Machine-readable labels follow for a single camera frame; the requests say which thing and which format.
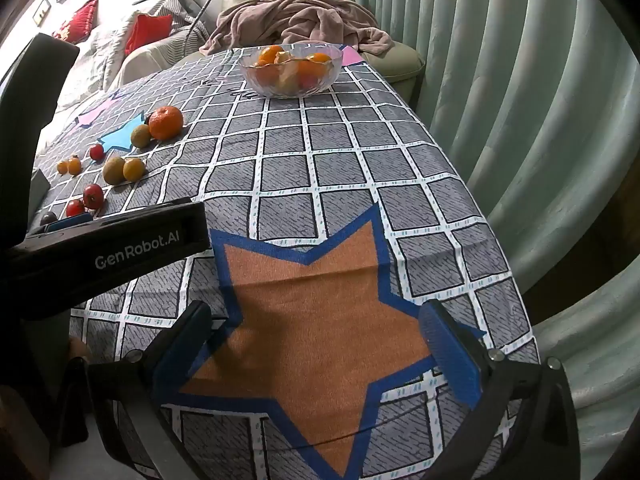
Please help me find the sofa with striped cover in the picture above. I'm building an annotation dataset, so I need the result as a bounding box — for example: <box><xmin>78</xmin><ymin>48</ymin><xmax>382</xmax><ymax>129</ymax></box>
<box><xmin>50</xmin><ymin>0</ymin><xmax>221</xmax><ymax>111</ymax></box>

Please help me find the clear glass bowl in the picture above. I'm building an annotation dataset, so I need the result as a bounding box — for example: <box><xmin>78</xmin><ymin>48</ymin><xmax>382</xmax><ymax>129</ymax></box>
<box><xmin>238</xmin><ymin>42</ymin><xmax>344</xmax><ymax>99</ymax></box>

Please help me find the plain red pillow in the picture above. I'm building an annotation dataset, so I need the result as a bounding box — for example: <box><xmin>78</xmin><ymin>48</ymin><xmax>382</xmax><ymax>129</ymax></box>
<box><xmin>125</xmin><ymin>14</ymin><xmax>173</xmax><ymax>56</ymax></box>

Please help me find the pale green curtain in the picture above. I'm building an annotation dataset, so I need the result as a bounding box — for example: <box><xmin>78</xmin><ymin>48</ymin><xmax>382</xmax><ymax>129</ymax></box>
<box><xmin>360</xmin><ymin>0</ymin><xmax>640</xmax><ymax>480</ymax></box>

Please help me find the grey tray box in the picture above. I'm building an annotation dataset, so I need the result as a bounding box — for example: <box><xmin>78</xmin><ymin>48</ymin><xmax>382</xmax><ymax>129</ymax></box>
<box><xmin>31</xmin><ymin>169</ymin><xmax>52</xmax><ymax>207</ymax></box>

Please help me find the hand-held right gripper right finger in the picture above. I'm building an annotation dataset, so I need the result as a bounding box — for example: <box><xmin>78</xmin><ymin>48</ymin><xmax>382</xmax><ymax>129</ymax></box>
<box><xmin>419</xmin><ymin>300</ymin><xmax>582</xmax><ymax>480</ymax></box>

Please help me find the red printed pillow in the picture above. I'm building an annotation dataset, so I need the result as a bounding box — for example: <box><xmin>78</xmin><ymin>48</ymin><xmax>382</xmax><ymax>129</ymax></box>
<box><xmin>52</xmin><ymin>0</ymin><xmax>100</xmax><ymax>43</ymax></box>

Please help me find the large orange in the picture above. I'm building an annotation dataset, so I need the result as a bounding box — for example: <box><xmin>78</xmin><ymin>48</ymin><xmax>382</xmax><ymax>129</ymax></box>
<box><xmin>148</xmin><ymin>105</ymin><xmax>185</xmax><ymax>141</ymax></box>

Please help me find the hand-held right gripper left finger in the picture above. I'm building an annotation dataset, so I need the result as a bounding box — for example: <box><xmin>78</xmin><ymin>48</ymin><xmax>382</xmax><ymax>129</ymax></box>
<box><xmin>87</xmin><ymin>301</ymin><xmax>213</xmax><ymax>480</ymax></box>

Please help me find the grey grid star tablecloth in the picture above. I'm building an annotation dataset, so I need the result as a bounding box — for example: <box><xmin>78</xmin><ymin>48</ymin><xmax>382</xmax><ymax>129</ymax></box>
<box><xmin>30</xmin><ymin>47</ymin><xmax>541</xmax><ymax>480</ymax></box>

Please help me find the dark upright panel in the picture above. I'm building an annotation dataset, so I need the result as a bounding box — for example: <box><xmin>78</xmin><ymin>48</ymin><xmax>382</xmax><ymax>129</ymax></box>
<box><xmin>0</xmin><ymin>34</ymin><xmax>81</xmax><ymax>241</ymax></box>

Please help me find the thin metal pole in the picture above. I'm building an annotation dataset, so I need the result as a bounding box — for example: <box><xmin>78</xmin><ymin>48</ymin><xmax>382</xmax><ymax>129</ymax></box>
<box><xmin>185</xmin><ymin>0</ymin><xmax>241</xmax><ymax>56</ymax></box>

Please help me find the pink blanket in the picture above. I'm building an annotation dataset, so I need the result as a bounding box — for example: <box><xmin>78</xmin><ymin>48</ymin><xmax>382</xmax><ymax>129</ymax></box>
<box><xmin>200</xmin><ymin>0</ymin><xmax>393</xmax><ymax>57</ymax></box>

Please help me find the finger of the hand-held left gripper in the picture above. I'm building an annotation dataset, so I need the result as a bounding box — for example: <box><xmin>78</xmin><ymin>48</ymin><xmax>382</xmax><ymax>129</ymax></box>
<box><xmin>30</xmin><ymin>212</ymin><xmax>96</xmax><ymax>235</ymax></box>

